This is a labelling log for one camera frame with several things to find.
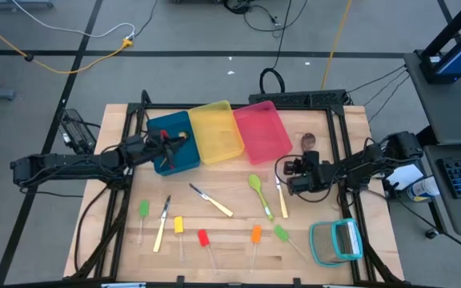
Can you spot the brown spoon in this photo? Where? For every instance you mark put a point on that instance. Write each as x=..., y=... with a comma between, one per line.
x=308, y=141

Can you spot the orange silicone spatula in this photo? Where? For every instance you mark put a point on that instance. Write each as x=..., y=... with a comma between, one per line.
x=256, y=234

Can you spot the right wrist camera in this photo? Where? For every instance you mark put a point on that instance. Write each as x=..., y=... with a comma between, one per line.
x=292, y=167

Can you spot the black caster wheel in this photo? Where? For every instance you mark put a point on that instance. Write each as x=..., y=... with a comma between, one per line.
x=431, y=233

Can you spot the red silicone spatula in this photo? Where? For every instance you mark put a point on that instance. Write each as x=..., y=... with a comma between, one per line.
x=203, y=238

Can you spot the teal scrubber container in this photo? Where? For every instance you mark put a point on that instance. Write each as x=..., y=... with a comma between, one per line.
x=326, y=244

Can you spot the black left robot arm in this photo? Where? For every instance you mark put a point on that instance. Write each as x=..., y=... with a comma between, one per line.
x=62, y=164

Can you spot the black metal table frame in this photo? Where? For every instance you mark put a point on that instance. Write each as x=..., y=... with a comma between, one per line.
x=134, y=108

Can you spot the blue plastic bin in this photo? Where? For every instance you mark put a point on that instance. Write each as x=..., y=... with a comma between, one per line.
x=188, y=160

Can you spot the black monitor stand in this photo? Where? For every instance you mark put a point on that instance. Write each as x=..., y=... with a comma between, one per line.
x=450, y=30

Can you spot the black perforated box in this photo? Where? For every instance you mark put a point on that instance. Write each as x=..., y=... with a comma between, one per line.
x=298, y=98

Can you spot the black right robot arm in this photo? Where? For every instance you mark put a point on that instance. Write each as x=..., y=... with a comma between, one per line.
x=374, y=160

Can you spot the black electronics box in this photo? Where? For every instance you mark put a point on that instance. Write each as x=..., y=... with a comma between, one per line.
x=76, y=132

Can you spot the white bottle blue label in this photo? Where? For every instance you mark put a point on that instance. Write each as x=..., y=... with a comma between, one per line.
x=424, y=188

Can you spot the yellow translucent plastic bin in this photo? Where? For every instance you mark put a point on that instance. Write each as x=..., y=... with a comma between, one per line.
x=214, y=132

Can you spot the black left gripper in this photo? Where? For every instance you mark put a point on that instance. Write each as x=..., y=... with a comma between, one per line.
x=150, y=151

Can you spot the white paper sheet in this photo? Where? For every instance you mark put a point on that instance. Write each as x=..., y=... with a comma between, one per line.
x=404, y=176

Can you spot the green silicone spoon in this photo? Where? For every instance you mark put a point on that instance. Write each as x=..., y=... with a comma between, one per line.
x=255, y=182

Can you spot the grey cart base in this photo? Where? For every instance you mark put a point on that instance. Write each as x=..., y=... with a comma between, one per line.
x=14, y=3

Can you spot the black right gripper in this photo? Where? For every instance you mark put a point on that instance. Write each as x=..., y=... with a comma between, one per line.
x=314, y=176

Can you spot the pink translucent plastic bin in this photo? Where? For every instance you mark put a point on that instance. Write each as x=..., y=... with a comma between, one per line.
x=260, y=132

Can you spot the green silicone spatula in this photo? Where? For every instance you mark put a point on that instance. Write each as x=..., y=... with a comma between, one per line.
x=281, y=233
x=144, y=208

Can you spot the yellow silicone spatula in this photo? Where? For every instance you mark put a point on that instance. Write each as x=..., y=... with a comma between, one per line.
x=179, y=225

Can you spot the grey cart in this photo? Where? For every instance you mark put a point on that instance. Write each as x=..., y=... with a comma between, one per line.
x=450, y=108

